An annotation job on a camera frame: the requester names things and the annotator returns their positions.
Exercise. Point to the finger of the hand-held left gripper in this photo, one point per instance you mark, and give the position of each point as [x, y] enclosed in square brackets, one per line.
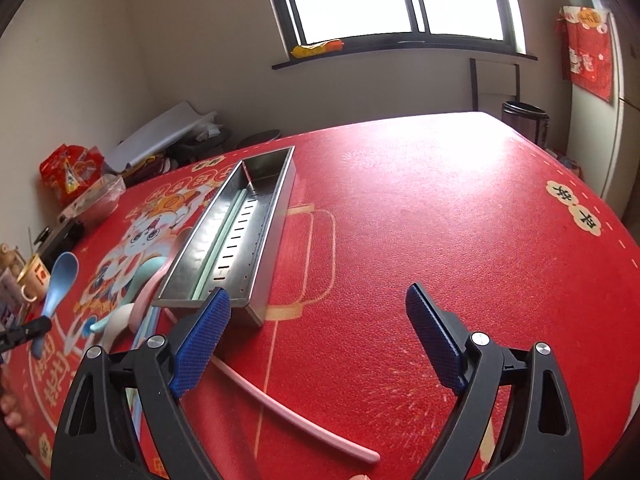
[30, 330]

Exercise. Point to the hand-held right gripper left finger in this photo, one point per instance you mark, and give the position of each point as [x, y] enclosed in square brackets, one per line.
[200, 345]

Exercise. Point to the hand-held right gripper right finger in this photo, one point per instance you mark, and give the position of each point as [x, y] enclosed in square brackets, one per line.
[435, 340]

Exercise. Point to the blue spoon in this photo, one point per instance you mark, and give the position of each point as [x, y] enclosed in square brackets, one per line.
[62, 272]

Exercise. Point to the beige spoon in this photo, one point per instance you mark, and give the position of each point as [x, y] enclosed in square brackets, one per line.
[117, 325]

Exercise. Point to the green spoon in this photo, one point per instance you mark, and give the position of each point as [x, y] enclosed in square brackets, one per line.
[135, 275]

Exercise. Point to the stainless steel utensil tray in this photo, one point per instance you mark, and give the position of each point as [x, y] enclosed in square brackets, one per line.
[240, 245]

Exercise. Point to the person's left hand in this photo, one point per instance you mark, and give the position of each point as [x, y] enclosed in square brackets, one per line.
[11, 410]

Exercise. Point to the printed yellow mug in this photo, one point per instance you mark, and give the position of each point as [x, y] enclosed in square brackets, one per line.
[32, 280]

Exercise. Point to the light blue chopstick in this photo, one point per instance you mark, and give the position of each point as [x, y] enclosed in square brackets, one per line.
[152, 322]

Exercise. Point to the small beige figurine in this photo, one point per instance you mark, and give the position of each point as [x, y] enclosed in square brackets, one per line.
[9, 256]

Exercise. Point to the black device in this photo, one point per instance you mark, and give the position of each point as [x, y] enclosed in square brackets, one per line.
[60, 240]

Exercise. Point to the red printed table mat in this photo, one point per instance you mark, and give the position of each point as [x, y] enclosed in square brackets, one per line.
[400, 210]

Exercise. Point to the clear plastic container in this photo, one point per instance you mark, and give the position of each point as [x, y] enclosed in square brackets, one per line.
[95, 200]

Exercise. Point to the red snack bag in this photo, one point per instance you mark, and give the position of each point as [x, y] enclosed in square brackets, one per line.
[65, 170]

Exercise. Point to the dark plastic bag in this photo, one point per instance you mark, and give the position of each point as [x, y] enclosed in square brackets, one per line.
[200, 145]

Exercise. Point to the dark round stool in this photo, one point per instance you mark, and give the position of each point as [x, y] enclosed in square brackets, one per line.
[260, 137]

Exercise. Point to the black trash bin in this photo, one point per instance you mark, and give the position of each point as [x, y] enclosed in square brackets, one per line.
[522, 122]

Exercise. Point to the white refrigerator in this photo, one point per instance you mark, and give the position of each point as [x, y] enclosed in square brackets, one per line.
[625, 150]

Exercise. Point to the black window sill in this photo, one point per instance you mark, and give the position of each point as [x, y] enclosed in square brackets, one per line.
[450, 49]

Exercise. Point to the yellow snack packet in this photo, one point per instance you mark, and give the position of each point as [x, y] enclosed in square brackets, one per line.
[312, 50]

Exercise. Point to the black metal chair frame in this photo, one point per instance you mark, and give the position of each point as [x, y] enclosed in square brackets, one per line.
[473, 85]

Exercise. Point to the red wall hanging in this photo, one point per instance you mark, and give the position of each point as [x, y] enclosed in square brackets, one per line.
[590, 65]

